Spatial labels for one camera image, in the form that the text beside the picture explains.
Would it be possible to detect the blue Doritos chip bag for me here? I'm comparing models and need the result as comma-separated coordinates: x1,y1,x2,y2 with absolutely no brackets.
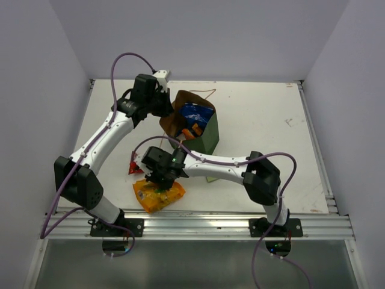
179,102,214,129

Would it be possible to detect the yellow mango candy bag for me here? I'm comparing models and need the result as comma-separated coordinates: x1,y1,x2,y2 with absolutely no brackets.
133,179,186,214

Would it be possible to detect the green paper bag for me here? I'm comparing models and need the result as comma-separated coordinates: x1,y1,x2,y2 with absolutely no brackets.
159,90,220,155

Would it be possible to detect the orange candy packet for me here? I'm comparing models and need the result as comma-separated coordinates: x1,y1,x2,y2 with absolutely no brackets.
182,123,203,140

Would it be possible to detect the light green snack packet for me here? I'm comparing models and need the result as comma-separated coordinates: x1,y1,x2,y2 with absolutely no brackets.
206,177,217,183

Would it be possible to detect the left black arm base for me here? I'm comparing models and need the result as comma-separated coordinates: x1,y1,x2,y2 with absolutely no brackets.
88,218,144,237

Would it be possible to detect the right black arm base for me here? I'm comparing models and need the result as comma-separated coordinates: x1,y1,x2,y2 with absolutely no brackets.
248,217,304,238

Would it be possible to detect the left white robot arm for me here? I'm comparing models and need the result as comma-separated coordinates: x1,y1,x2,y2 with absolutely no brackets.
54,70,173,237

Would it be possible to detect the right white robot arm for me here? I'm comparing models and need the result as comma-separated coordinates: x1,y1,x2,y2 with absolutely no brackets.
134,146,289,237

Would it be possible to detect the red snack packet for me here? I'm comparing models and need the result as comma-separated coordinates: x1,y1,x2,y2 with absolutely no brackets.
128,161,143,175

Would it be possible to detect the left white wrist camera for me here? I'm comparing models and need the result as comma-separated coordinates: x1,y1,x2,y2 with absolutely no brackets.
152,70,171,92

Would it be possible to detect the aluminium front rail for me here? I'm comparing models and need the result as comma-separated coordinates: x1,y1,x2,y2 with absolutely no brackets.
47,210,355,241

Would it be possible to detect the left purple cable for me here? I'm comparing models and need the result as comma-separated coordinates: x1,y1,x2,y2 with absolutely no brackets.
39,52,160,258

